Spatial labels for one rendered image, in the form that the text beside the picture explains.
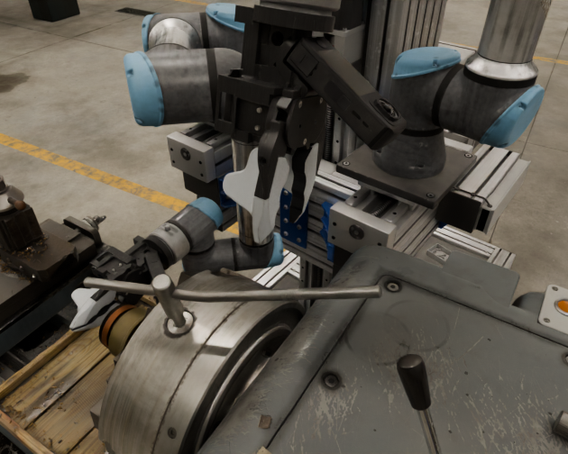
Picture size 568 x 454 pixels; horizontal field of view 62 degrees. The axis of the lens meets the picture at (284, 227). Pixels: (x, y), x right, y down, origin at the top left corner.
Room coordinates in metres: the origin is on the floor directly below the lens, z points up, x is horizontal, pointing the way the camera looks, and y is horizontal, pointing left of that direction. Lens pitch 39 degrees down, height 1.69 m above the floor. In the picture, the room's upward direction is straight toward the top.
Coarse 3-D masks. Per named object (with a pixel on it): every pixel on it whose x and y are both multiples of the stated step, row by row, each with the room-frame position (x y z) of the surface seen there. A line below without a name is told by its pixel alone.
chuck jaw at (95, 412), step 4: (116, 356) 0.42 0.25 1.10; (116, 360) 0.42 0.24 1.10; (108, 380) 0.38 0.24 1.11; (100, 400) 0.35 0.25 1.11; (96, 404) 0.34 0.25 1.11; (100, 404) 0.34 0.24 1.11; (92, 408) 0.34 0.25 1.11; (96, 408) 0.34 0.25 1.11; (100, 408) 0.34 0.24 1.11; (92, 412) 0.33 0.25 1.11; (96, 412) 0.33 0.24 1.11; (92, 416) 0.33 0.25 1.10; (96, 416) 0.33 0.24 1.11; (96, 420) 0.33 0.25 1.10; (96, 424) 0.33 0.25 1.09; (96, 428) 0.33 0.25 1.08; (108, 444) 0.29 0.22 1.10; (108, 448) 0.30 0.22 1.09; (108, 452) 0.30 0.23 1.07; (112, 452) 0.29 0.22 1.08
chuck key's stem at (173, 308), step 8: (152, 280) 0.37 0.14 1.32; (160, 280) 0.37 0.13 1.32; (168, 280) 0.36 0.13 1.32; (152, 288) 0.36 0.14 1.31; (160, 288) 0.36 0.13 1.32; (168, 288) 0.36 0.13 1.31; (160, 296) 0.36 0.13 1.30; (168, 296) 0.36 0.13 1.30; (160, 304) 0.36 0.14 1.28; (168, 304) 0.36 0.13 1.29; (176, 304) 0.36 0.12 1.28; (168, 312) 0.36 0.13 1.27; (176, 312) 0.36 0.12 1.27; (176, 320) 0.37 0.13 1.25; (184, 320) 0.38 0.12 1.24
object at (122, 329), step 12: (120, 312) 0.50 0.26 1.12; (132, 312) 0.49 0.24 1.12; (144, 312) 0.50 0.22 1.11; (108, 324) 0.48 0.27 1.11; (120, 324) 0.47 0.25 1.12; (132, 324) 0.47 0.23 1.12; (108, 336) 0.47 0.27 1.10; (120, 336) 0.45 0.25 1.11; (108, 348) 0.46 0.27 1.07; (120, 348) 0.44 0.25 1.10
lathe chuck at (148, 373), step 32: (192, 288) 0.43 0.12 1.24; (224, 288) 0.44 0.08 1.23; (256, 288) 0.46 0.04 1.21; (160, 320) 0.38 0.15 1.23; (224, 320) 0.38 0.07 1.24; (128, 352) 0.35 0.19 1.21; (160, 352) 0.34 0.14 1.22; (192, 352) 0.34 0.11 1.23; (128, 384) 0.32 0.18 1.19; (160, 384) 0.31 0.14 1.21; (128, 416) 0.29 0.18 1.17; (160, 416) 0.28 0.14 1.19; (128, 448) 0.27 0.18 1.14
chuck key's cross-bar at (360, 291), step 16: (96, 288) 0.38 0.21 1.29; (112, 288) 0.38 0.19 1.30; (128, 288) 0.37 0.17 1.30; (144, 288) 0.37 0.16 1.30; (176, 288) 0.37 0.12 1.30; (288, 288) 0.34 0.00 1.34; (304, 288) 0.33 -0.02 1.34; (320, 288) 0.33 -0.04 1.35; (336, 288) 0.32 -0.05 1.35; (352, 288) 0.32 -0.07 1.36; (368, 288) 0.31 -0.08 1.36
